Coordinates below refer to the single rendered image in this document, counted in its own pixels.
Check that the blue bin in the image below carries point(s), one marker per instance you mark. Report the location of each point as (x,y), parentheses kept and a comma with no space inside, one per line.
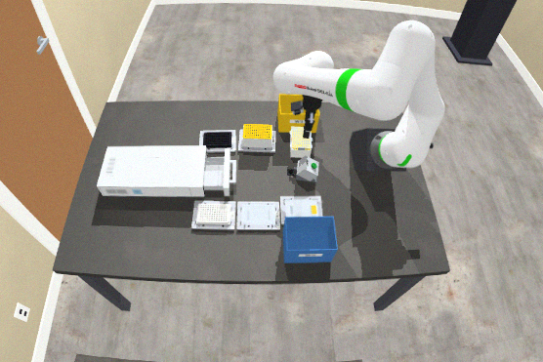
(304,234)

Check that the yellow waste bin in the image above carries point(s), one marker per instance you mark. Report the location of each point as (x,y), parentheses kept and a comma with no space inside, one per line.
(285,121)

